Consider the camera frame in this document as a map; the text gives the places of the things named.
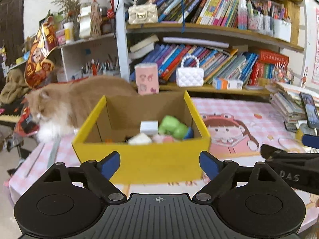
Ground pink cartoon box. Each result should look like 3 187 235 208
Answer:
135 63 160 95

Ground brown cloth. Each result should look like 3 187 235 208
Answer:
0 68 32 105

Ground cream quilted handbag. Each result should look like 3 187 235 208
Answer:
128 0 159 25

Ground dried flowers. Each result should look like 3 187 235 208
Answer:
51 0 84 23

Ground thin metal rod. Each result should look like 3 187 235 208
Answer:
26 144 46 177

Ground metal ruler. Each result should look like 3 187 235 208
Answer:
47 137 61 170

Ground colourful figurine ornament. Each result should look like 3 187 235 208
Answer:
272 63 294 84

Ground white pen box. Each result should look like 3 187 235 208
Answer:
273 19 292 43

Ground white ribbon roll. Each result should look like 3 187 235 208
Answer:
79 6 92 40

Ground row of colourful thin books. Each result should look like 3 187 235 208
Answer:
151 0 242 28

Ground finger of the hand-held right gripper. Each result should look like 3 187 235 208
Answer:
260 144 319 160
300 134 319 150

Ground white bottle yellow label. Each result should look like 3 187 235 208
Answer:
64 22 75 44

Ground woven straw ornament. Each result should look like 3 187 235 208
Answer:
90 0 103 38

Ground pens in cups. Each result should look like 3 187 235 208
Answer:
81 55 120 77

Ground red cartoon wall sticker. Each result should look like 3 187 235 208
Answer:
300 67 309 87

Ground white quilted pearl-handle handbag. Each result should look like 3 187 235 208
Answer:
176 54 204 87

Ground green frog toy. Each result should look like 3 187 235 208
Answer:
158 115 189 140

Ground row of pens and markers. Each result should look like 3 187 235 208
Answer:
247 0 291 36

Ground yellow tape roll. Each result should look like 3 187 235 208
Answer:
296 124 311 142

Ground white charger plug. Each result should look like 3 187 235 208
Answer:
140 121 159 136

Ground orange and white carton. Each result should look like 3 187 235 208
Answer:
212 78 243 90

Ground white rolled paper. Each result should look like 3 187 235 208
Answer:
162 37 230 49

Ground wooden bookshelf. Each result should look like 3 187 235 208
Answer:
113 0 306 96

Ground pile of flat-lying books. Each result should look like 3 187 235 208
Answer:
129 34 160 60

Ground row of blue and red books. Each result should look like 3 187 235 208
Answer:
143 43 289 86

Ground white foam cube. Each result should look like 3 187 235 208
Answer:
128 132 153 145

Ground orange snack bag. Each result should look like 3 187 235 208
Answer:
24 16 59 89

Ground yellow cardboard box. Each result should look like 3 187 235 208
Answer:
72 90 212 185

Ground rainbow bottle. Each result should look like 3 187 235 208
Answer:
237 0 248 29

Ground black keyboard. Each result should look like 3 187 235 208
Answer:
0 105 28 122

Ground wall poster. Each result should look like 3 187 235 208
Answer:
311 7 319 85

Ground black smartphone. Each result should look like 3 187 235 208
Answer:
300 92 319 129

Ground stack of books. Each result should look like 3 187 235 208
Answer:
270 82 317 130

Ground small black box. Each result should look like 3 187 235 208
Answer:
19 115 39 132

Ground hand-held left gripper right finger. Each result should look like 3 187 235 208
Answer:
193 151 277 203

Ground orange and white cat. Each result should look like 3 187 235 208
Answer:
25 76 139 143

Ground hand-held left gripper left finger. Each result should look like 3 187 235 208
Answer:
43 151 126 204

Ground pink plush toy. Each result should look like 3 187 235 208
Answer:
152 134 175 143

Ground white shelf unit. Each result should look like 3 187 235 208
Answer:
10 32 120 82

